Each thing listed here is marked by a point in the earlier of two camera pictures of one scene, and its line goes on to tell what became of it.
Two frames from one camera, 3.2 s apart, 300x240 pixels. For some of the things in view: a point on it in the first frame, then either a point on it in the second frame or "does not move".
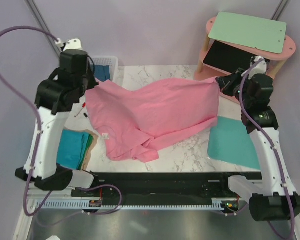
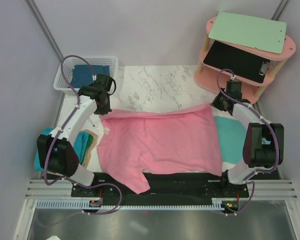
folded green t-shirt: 90,139 does not move
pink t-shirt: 132,122 → 133,144
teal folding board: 229,142 does not move
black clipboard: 228,57 does not move
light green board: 252,32 does not move
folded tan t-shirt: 95,138 does not move
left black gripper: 93,82 → 104,111
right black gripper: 222,81 → 215,103
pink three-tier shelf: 205,71 does not move
